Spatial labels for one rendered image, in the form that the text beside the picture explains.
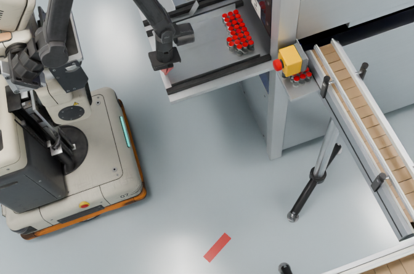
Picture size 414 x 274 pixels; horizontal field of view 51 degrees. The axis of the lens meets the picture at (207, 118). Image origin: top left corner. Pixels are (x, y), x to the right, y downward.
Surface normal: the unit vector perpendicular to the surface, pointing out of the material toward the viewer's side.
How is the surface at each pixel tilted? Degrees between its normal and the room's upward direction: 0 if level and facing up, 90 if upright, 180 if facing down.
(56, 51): 92
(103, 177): 0
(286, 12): 90
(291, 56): 0
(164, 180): 0
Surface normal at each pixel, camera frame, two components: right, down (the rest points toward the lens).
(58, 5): 0.29, 0.84
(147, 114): -0.11, -0.46
